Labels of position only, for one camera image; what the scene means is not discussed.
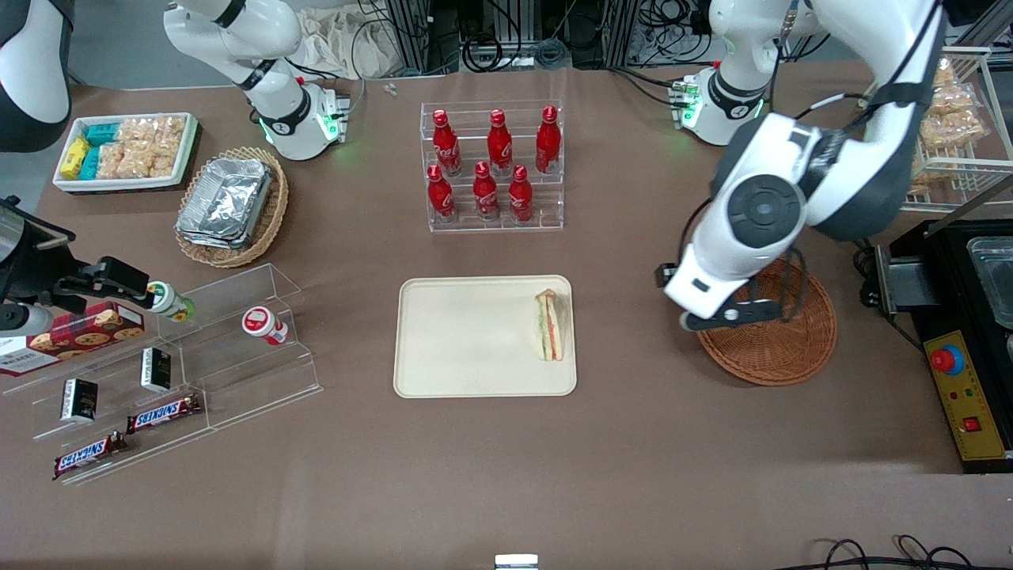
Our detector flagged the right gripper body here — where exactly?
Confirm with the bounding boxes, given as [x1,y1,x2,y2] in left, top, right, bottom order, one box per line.
[0,256,154,338]

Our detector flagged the triangle sandwich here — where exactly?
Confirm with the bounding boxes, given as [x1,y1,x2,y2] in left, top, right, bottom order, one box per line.
[534,289,566,362]

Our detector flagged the round brown wicker basket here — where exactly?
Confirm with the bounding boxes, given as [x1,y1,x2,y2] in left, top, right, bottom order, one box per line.
[695,249,838,387]

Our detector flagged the oval tan wicker basket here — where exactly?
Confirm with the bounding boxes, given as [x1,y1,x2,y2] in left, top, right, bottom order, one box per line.
[174,146,290,268]

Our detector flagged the beige plastic tray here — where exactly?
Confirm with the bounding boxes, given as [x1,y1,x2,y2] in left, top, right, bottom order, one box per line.
[393,275,578,398]

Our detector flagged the red chocolate cookie box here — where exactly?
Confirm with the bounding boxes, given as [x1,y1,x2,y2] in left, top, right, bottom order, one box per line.
[28,301,146,355]

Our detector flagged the green capped drink bottle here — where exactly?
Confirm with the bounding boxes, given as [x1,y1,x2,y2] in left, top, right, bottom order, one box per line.
[146,281,195,323]

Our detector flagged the white rectangular snack bin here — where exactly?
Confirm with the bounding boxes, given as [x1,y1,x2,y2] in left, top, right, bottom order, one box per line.
[52,112,199,194]

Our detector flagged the small black box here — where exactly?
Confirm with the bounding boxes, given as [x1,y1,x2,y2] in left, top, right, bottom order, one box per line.
[141,347,173,393]
[61,378,99,423]

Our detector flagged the red tartan shortbread box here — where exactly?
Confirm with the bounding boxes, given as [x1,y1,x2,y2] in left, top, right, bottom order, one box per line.
[0,335,61,378]

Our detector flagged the clear rice cracker packet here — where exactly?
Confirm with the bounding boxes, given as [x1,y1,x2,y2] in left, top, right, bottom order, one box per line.
[150,135,184,177]
[96,142,127,180]
[117,116,188,147]
[119,142,156,179]

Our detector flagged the yellow snack packet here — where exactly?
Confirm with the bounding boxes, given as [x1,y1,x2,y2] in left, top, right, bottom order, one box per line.
[61,137,91,181]

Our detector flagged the aluminium foil container stack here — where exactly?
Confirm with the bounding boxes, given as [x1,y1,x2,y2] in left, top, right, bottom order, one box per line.
[176,157,275,250]

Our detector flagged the brown Snickers bar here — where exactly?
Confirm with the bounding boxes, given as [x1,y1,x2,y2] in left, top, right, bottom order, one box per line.
[53,431,127,481]
[127,393,203,434]

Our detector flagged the red capped drink bottle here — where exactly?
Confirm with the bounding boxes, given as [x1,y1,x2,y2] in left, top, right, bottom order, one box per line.
[241,306,290,347]

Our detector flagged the clear acrylic stepped shelf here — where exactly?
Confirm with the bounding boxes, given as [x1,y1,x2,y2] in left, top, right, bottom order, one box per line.
[0,263,324,485]

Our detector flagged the black control machine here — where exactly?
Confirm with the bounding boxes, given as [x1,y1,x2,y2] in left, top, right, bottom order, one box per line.
[855,215,1013,474]

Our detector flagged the yellow control panel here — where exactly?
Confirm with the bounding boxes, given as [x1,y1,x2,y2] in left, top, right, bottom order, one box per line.
[924,330,1010,462]

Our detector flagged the red cola bottle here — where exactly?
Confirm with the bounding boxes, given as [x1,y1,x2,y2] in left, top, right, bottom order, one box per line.
[427,164,457,222]
[487,109,514,177]
[431,109,463,177]
[536,105,562,174]
[472,161,501,222]
[508,165,534,223]

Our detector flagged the clear plastic container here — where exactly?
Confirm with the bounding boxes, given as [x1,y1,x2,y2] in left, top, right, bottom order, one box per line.
[967,236,1013,330]

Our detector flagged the clear acrylic bottle rack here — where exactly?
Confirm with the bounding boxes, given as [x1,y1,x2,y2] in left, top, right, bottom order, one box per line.
[419,101,565,233]

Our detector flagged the crumpled white cloth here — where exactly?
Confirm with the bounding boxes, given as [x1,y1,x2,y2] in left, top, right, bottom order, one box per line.
[297,8,400,80]

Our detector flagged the white wire basket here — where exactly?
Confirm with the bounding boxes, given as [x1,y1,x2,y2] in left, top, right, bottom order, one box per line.
[902,46,1013,213]

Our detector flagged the black floor cables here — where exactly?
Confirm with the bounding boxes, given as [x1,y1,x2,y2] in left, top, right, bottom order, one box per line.
[795,535,1013,570]

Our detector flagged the coiled black cable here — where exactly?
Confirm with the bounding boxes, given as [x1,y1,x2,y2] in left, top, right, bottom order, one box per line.
[462,33,504,74]

